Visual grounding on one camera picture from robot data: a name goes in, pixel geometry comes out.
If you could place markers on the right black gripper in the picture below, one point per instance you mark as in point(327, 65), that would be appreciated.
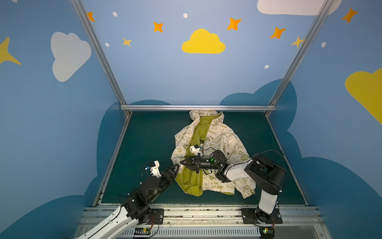
point(196, 163)

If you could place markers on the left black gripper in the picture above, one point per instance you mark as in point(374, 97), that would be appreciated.
point(169, 174)

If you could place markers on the white green printed jacket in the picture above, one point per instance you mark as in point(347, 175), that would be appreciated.
point(208, 131)

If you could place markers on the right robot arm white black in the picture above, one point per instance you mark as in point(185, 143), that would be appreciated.
point(265, 173)

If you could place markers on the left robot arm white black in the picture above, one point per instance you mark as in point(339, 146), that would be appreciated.
point(135, 209)

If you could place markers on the left small circuit board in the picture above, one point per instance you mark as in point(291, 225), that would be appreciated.
point(142, 233)

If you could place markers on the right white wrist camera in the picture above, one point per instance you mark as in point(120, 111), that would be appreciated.
point(196, 150)

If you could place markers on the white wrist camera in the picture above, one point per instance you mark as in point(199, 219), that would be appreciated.
point(153, 167)
point(196, 150)

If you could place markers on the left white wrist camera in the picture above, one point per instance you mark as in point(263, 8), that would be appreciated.
point(153, 167)

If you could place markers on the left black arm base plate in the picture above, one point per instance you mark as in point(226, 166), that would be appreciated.
point(156, 217)

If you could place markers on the aluminium front rail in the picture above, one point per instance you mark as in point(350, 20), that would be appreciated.
point(225, 222)

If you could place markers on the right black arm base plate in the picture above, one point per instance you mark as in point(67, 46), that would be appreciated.
point(256, 216)

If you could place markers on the aluminium back frame bar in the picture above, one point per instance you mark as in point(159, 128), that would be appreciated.
point(231, 108)

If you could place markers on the aluminium left frame post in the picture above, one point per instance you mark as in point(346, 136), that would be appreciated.
point(88, 27)

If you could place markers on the aluminium frame post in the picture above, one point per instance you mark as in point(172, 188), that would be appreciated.
point(88, 27)
point(318, 22)

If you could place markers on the aluminium right frame post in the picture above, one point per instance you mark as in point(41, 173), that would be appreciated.
point(318, 22)

